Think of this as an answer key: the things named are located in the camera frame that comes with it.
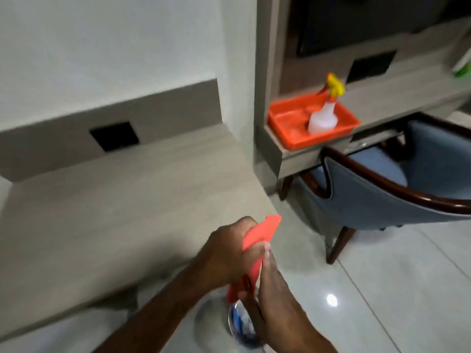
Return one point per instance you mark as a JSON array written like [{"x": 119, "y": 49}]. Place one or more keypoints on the person's right hand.
[{"x": 279, "y": 308}]

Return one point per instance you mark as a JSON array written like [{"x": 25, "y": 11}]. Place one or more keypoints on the person's left hand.
[{"x": 224, "y": 253}]

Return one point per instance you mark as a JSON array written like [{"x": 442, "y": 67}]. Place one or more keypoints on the person's left fingers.
[{"x": 258, "y": 249}]

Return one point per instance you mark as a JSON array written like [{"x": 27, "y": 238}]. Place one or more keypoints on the person's right fingers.
[{"x": 268, "y": 270}]

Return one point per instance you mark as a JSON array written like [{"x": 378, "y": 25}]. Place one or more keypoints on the orange cleaning cloth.
[{"x": 262, "y": 231}]

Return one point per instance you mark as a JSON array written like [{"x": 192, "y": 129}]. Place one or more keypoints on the person's right forearm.
[{"x": 312, "y": 341}]

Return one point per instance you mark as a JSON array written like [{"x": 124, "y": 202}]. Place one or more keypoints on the person's left forearm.
[{"x": 154, "y": 319}]

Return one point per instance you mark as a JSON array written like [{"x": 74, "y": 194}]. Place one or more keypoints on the shiny blue metal can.
[{"x": 241, "y": 323}]

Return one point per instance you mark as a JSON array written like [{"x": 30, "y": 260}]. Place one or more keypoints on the white round waste bin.
[{"x": 211, "y": 323}]

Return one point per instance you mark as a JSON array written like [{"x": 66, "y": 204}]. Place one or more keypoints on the orange plastic tray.
[{"x": 294, "y": 121}]

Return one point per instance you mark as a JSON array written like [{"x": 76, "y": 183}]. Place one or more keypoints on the grey wooden side table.
[{"x": 128, "y": 202}]

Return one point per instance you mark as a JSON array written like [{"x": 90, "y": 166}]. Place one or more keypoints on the white spray bottle yellow trigger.
[{"x": 323, "y": 117}]

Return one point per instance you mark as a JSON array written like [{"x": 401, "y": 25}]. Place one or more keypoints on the grey wooden desk with drawer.
[{"x": 397, "y": 91}]

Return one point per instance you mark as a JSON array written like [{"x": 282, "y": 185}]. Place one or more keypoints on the black television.
[{"x": 368, "y": 21}]

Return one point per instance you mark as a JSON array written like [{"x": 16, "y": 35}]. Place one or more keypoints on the white and green bottle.
[{"x": 463, "y": 65}]

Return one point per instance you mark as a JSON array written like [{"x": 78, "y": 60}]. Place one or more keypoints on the blue armchair with wooden frame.
[{"x": 386, "y": 194}]

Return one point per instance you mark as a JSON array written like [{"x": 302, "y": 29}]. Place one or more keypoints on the black wall socket plate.
[
  {"x": 371, "y": 66},
  {"x": 114, "y": 136}
]

